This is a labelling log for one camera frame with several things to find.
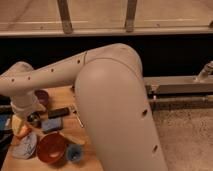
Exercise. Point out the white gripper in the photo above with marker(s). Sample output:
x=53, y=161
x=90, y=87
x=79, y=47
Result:
x=22, y=106

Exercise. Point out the grey blue towel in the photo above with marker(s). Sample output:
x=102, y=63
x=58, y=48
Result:
x=26, y=147

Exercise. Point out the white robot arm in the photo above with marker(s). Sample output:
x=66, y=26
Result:
x=111, y=100

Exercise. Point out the purple bowl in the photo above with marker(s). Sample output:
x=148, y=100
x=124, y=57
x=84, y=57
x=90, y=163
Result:
x=42, y=96

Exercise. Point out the red bowl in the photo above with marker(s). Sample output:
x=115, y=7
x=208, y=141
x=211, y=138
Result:
x=51, y=148

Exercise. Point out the small blue bowl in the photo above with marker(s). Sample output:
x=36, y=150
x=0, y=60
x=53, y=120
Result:
x=74, y=152

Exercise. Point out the small dark metal cup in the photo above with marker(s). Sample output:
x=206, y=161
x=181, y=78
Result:
x=34, y=120

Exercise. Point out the blue sponge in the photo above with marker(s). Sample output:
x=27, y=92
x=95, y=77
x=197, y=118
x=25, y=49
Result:
x=50, y=125

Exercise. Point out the black rectangular block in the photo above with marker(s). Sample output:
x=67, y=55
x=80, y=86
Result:
x=58, y=113

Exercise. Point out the metal spoon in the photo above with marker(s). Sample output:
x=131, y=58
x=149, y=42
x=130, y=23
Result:
x=74, y=111

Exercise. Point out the wooden spatula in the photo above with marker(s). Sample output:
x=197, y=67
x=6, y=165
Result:
x=73, y=139

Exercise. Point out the metal rail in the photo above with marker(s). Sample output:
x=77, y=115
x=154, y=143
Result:
x=177, y=85

